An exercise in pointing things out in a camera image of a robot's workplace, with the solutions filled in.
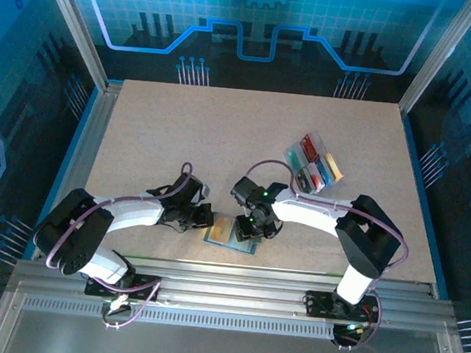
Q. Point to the clear plastic case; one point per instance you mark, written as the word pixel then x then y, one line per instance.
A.
pixel 249 249

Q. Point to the gold card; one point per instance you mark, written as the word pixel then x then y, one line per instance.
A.
pixel 333 166

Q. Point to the clear acrylic card tray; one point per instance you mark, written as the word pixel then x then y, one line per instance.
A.
pixel 323 149

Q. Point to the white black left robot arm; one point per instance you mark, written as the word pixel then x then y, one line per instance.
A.
pixel 131 216

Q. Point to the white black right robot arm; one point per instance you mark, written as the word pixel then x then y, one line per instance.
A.
pixel 307 214

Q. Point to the black VIP card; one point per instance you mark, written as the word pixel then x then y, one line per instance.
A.
pixel 305 179

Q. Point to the green VIP card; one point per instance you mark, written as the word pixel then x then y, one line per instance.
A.
pixel 295 158

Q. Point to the grey metal panel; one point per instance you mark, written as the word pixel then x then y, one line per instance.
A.
pixel 219 350

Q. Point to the lit controller board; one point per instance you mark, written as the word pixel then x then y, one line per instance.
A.
pixel 354 329

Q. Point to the aluminium frame rail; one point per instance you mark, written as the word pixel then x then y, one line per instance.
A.
pixel 229 284

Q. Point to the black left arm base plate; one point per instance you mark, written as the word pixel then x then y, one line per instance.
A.
pixel 146 282

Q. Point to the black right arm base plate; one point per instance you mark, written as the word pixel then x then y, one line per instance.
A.
pixel 317 305

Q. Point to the aluminium side rail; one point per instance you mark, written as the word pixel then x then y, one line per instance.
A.
pixel 93 138

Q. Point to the aluminium frame post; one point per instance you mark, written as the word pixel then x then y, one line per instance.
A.
pixel 439 58
pixel 73 23

